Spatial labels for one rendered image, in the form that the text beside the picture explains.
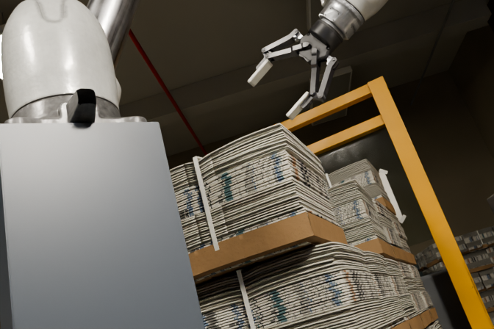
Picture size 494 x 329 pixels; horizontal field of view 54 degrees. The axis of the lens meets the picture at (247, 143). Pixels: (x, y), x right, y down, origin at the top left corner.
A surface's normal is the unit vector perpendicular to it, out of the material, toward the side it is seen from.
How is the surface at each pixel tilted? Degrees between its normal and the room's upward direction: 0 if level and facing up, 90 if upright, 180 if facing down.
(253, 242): 93
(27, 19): 80
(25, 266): 90
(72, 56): 90
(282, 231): 93
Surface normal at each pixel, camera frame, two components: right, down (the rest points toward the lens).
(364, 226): -0.38, -0.27
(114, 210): 0.44, -0.46
